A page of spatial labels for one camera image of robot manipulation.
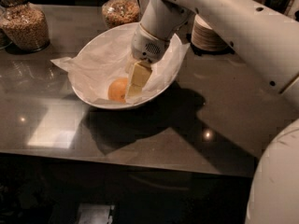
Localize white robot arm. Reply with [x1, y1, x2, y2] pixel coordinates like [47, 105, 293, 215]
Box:
[131, 0, 299, 224]

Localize tall stack paper bowls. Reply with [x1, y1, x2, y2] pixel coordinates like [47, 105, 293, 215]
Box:
[191, 15, 227, 51]

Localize large glass grain jar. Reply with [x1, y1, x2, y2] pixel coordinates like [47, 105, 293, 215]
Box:
[0, 0, 50, 52]

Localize glass jar at left edge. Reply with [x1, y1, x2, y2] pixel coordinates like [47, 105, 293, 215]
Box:
[0, 7, 11, 49]

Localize glass cereal jar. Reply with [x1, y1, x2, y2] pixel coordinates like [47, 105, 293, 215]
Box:
[102, 0, 140, 29]

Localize white tilted bowl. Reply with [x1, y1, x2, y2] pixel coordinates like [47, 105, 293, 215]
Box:
[69, 22, 184, 110]

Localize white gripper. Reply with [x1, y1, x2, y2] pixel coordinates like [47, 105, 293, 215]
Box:
[125, 24, 170, 98]

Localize orange fruit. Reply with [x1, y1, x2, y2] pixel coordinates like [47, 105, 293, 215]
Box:
[107, 77, 128, 103]

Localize white paper liner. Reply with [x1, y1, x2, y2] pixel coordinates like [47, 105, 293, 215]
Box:
[50, 23, 191, 105]

